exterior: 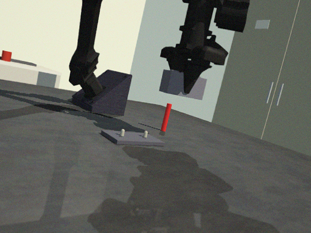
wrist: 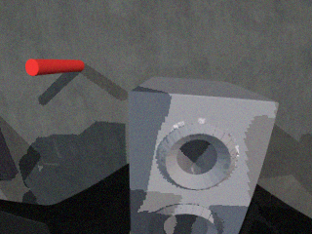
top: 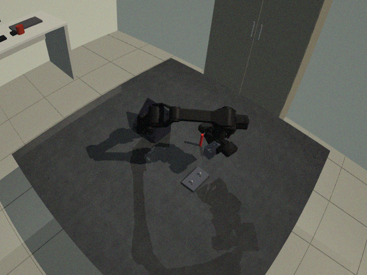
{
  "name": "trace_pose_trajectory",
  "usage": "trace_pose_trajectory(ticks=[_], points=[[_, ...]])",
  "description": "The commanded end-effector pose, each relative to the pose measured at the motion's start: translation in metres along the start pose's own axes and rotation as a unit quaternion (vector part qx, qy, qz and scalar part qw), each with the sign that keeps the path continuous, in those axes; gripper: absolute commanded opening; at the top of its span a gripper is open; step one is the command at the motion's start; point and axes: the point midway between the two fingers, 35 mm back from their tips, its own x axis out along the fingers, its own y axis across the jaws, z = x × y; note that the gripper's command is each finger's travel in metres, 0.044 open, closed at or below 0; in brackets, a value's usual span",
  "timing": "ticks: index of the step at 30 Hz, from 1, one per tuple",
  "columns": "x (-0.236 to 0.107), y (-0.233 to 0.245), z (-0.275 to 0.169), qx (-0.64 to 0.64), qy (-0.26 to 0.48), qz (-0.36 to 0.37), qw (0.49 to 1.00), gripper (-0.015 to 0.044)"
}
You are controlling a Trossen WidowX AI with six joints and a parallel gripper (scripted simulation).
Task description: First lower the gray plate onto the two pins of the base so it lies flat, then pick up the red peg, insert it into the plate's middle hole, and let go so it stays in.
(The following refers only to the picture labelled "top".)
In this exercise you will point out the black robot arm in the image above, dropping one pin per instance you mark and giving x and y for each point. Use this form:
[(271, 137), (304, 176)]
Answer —
[(223, 118)]

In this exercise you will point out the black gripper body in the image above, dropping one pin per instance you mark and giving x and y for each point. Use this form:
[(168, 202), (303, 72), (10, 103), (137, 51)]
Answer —
[(227, 148)]

